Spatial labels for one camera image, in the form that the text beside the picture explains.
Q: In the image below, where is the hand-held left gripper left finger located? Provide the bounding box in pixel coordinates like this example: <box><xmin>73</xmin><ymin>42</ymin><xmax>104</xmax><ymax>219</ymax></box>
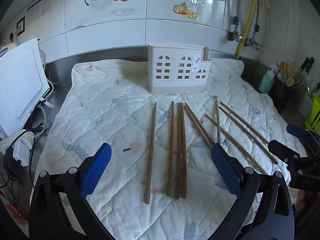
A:
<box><xmin>29</xmin><ymin>142</ymin><xmax>118</xmax><ymax>240</ymax></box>

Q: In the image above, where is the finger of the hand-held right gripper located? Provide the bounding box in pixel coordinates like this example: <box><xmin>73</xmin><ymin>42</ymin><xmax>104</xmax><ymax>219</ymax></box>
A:
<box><xmin>268</xmin><ymin>139</ymin><xmax>304</xmax><ymax>167</ymax></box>
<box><xmin>286</xmin><ymin>123</ymin><xmax>320</xmax><ymax>153</ymax></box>

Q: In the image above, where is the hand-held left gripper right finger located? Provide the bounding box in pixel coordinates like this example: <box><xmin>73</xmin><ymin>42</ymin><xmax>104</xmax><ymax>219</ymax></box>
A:
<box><xmin>208</xmin><ymin>143</ymin><xmax>295</xmax><ymax>240</ymax></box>

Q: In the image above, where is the row of wooden chopsticks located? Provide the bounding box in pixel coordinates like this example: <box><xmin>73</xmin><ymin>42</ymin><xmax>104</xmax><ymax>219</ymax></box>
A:
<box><xmin>143</xmin><ymin>95</ymin><xmax>279</xmax><ymax>204</ymax></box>

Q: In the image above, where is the white house-shaped chopstick holder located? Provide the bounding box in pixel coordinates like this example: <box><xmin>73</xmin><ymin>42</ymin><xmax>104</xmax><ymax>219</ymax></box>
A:
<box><xmin>147</xmin><ymin>42</ymin><xmax>212</xmax><ymax>95</ymax></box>

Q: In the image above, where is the person's right hand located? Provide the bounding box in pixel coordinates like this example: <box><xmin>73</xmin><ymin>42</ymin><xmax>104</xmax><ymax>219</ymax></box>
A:
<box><xmin>294</xmin><ymin>187</ymin><xmax>310</xmax><ymax>212</ymax></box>

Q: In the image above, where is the green plastic rack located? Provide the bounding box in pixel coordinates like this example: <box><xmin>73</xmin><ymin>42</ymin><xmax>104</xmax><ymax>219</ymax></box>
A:
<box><xmin>304</xmin><ymin>97</ymin><xmax>320</xmax><ymax>132</ymax></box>

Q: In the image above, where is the black utensil cup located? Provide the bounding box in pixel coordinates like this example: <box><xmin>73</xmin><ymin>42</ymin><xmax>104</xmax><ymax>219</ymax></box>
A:
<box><xmin>272</xmin><ymin>76</ymin><xmax>293</xmax><ymax>105</ymax></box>

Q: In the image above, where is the teal plastic bottle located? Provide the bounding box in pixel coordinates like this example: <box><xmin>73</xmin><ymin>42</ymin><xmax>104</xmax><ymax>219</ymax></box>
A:
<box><xmin>259</xmin><ymin>64</ymin><xmax>276</xmax><ymax>93</ymax></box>

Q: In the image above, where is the white quilted printed mat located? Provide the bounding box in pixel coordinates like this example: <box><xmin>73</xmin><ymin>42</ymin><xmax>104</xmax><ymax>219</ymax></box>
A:
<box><xmin>30</xmin><ymin>59</ymin><xmax>308</xmax><ymax>240</ymax></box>

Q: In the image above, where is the white power strip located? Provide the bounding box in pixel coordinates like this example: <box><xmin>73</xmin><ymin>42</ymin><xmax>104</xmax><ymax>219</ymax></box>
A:
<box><xmin>0</xmin><ymin>129</ymin><xmax>35</xmax><ymax>167</ymax></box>

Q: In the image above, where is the metal pipe valve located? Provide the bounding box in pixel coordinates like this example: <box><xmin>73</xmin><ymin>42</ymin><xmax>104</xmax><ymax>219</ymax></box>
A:
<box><xmin>226</xmin><ymin>29</ymin><xmax>244</xmax><ymax>43</ymax></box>
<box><xmin>246</xmin><ymin>37</ymin><xmax>263</xmax><ymax>51</ymax></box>

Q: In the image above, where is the white countertop appliance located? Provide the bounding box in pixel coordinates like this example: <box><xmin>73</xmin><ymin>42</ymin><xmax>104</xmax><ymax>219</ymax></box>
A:
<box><xmin>0</xmin><ymin>37</ymin><xmax>50</xmax><ymax>139</ymax></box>

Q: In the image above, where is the yellow gas pipe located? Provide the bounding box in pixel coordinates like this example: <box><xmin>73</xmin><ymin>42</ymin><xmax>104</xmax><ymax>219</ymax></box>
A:
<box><xmin>236</xmin><ymin>0</ymin><xmax>263</xmax><ymax>55</ymax></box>

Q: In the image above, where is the white instruction sticker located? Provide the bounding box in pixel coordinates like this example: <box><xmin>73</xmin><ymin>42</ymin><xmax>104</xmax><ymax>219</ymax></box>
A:
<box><xmin>26</xmin><ymin>0</ymin><xmax>52</xmax><ymax>25</ymax></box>

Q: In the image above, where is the black-handled kitchen knife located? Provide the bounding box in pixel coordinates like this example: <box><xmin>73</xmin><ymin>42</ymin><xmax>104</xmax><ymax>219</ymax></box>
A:
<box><xmin>299</xmin><ymin>57</ymin><xmax>315</xmax><ymax>74</ymax></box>

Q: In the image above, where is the black power cable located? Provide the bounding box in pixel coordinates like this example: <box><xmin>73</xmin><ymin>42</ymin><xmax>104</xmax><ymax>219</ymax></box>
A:
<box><xmin>3</xmin><ymin>147</ymin><xmax>34</xmax><ymax>207</ymax></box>

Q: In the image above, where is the black wall socket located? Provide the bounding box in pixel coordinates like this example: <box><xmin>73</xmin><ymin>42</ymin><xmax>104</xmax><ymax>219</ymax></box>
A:
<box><xmin>16</xmin><ymin>16</ymin><xmax>26</xmax><ymax>36</ymax></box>

